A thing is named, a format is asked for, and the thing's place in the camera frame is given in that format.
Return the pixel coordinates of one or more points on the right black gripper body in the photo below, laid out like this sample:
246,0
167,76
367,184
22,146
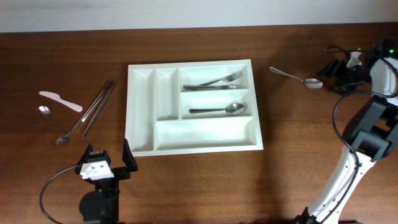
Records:
339,74

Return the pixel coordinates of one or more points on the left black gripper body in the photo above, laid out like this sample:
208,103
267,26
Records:
119,172

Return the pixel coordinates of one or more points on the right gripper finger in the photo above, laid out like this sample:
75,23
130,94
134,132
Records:
337,88
331,69

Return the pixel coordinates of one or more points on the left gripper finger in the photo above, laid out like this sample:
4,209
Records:
128,158
85,155

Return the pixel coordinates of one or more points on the steel spoon pointing down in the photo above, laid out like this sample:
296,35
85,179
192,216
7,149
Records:
311,83

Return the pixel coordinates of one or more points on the steel fork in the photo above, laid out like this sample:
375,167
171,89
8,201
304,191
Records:
209,87
229,78

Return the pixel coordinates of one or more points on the steel spoon pointing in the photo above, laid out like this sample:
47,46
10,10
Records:
231,109

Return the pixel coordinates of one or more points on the left black arm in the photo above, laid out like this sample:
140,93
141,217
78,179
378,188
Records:
102,204

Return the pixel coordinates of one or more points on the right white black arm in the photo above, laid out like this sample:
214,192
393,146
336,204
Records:
370,135

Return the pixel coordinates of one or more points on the steel kitchen tongs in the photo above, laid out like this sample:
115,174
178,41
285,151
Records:
99,108

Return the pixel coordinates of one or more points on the small steel teaspoon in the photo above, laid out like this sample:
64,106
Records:
46,112

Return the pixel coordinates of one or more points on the white plastic knife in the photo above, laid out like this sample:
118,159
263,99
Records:
57,98

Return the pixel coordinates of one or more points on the white plastic cutlery tray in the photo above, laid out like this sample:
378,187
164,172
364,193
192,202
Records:
158,121

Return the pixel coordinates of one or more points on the long-handled steel spoon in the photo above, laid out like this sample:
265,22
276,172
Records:
65,138

